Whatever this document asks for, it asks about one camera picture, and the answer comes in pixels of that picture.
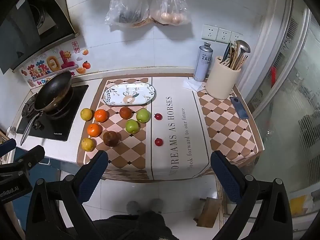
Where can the beige utensil holder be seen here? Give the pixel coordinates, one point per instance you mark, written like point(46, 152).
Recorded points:
point(221, 82)

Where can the dark brown fruit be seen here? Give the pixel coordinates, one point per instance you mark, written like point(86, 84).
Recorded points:
point(110, 138)

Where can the reddish orange fruit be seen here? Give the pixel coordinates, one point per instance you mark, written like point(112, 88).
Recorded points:
point(125, 112)

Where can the person's dark clothing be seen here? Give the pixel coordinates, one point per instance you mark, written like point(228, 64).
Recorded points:
point(130, 227)

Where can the colourful wall sticker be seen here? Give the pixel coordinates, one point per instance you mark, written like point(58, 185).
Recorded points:
point(50, 65)

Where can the bright orange tangerine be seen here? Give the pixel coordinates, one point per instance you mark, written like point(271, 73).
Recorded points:
point(94, 130)
point(101, 115)

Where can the glass fruit bowl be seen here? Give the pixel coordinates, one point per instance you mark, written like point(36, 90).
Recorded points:
point(140, 92)

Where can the blue cabinet door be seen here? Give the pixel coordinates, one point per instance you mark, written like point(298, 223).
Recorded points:
point(53, 170)

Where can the black frying pan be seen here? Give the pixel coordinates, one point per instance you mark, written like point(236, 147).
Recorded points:
point(53, 90)

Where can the plastic bag with dark contents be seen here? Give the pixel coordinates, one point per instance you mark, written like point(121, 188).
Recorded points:
point(130, 15)

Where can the frosted glass door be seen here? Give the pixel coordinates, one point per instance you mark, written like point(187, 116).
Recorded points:
point(287, 105)

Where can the metal ladle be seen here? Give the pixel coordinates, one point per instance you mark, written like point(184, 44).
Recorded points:
point(243, 46)

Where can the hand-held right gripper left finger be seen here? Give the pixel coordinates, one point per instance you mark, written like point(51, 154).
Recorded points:
point(93, 175)

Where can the bundle of wooden chopsticks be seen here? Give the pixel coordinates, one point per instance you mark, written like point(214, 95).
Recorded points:
point(237, 60)

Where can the black range hood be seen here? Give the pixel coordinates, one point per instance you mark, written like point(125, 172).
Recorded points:
point(22, 30)

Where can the checkered table mat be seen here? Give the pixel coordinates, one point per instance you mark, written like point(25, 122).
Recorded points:
point(170, 155)

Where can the yellow object behind glass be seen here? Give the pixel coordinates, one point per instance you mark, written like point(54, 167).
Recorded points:
point(298, 205)

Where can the wooden stool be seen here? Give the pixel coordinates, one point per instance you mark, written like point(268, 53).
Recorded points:
point(208, 213)

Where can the red door tag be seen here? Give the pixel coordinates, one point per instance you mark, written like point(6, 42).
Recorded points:
point(273, 76)

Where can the silver spray can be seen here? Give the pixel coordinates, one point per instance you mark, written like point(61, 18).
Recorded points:
point(203, 62)

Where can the small red cherry tomato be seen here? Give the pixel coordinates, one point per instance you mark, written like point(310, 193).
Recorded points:
point(158, 142)
point(157, 116)

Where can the white wall socket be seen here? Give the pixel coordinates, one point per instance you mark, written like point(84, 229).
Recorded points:
point(209, 33)
point(223, 35)
point(235, 38)

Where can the green apple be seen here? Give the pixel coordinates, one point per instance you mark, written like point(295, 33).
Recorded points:
point(132, 126)
point(143, 115)

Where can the white tissue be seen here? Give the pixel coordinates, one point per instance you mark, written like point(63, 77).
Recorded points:
point(193, 85)

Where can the grey slipper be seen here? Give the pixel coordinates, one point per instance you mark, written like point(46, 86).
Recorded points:
point(156, 205)
point(133, 207)

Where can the plastic bag with eggs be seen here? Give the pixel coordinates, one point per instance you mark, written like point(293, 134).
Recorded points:
point(172, 15)

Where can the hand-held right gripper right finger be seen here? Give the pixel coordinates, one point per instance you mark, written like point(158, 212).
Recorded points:
point(226, 177)

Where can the blue phone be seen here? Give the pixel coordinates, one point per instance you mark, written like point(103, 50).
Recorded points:
point(238, 107)

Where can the yellow orange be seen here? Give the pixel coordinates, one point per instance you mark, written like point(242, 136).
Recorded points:
point(86, 114)
point(88, 144)

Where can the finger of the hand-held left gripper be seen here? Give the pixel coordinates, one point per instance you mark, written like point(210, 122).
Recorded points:
point(33, 155)
point(8, 146)

